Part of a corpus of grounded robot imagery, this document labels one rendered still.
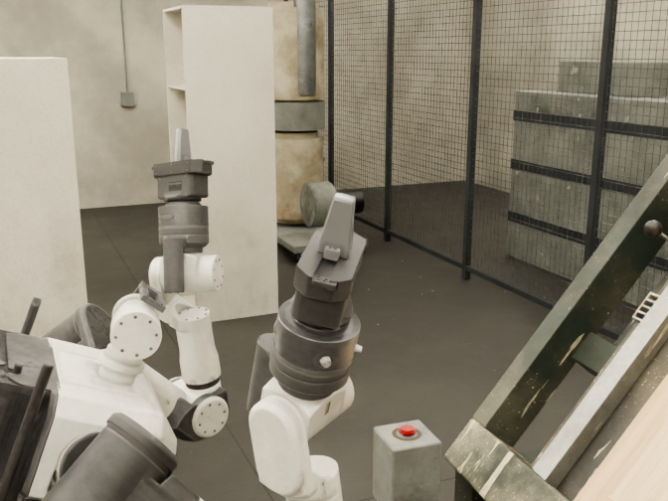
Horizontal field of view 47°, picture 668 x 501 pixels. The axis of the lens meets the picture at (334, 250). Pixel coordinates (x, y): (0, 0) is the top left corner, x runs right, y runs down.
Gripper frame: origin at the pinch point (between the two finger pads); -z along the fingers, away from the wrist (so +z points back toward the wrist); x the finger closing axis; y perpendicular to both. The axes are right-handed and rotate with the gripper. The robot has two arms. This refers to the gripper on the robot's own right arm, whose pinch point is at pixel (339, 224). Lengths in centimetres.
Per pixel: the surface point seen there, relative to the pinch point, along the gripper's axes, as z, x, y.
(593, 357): 60, 94, 56
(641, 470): 61, 58, 61
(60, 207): 118, 206, -138
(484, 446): 82, 79, 36
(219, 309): 252, 367, -106
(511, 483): 80, 67, 41
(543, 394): 73, 93, 48
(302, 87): 155, 602, -119
